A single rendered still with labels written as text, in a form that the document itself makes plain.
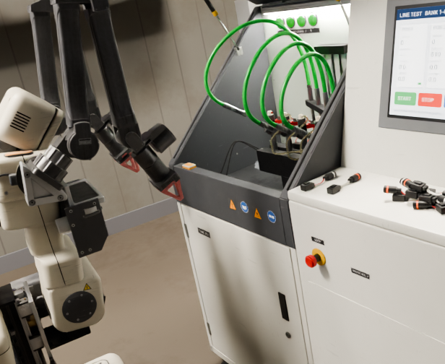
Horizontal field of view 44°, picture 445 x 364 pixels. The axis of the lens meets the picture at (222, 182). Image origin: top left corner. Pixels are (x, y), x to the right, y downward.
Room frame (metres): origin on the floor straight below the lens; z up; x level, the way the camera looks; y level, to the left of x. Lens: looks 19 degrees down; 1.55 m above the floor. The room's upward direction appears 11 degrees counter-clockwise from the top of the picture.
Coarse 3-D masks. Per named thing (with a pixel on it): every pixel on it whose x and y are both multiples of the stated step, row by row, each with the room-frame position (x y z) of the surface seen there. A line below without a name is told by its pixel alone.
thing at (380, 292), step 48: (384, 0) 1.50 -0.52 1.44; (384, 144) 1.43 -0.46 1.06; (432, 144) 1.30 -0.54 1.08; (336, 240) 1.29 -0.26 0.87; (384, 240) 1.15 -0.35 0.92; (336, 288) 1.31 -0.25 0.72; (384, 288) 1.16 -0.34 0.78; (432, 288) 1.04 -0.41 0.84; (336, 336) 1.33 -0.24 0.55; (384, 336) 1.17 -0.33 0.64; (432, 336) 1.05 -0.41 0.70
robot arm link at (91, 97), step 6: (54, 18) 1.87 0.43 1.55; (84, 60) 1.85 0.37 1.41; (90, 84) 1.86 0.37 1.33; (90, 90) 1.85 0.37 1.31; (90, 96) 1.85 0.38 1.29; (90, 102) 1.84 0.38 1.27; (96, 102) 1.85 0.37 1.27; (90, 108) 1.84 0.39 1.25; (96, 108) 1.85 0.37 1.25; (96, 114) 1.84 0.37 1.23; (90, 126) 1.83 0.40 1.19
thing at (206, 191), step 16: (192, 176) 1.89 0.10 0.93; (208, 176) 1.79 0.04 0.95; (224, 176) 1.75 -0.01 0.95; (192, 192) 1.91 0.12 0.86; (208, 192) 1.81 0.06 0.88; (224, 192) 1.72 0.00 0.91; (240, 192) 1.64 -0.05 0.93; (256, 192) 1.56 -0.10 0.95; (272, 192) 1.52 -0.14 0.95; (208, 208) 1.83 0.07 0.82; (224, 208) 1.74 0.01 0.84; (240, 208) 1.65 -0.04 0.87; (272, 208) 1.50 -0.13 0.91; (240, 224) 1.67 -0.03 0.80; (256, 224) 1.59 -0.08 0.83; (272, 224) 1.51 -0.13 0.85
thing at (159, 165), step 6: (156, 162) 1.47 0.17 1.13; (162, 162) 1.49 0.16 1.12; (150, 168) 1.46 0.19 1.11; (156, 168) 1.47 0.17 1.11; (162, 168) 1.47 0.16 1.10; (168, 168) 1.51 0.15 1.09; (150, 174) 1.47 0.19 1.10; (156, 174) 1.47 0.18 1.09; (162, 174) 1.47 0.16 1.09; (168, 174) 1.48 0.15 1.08; (174, 174) 1.46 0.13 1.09; (150, 180) 1.52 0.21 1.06; (156, 180) 1.47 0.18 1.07; (162, 180) 1.47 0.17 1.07; (168, 180) 1.45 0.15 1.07; (162, 186) 1.44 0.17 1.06
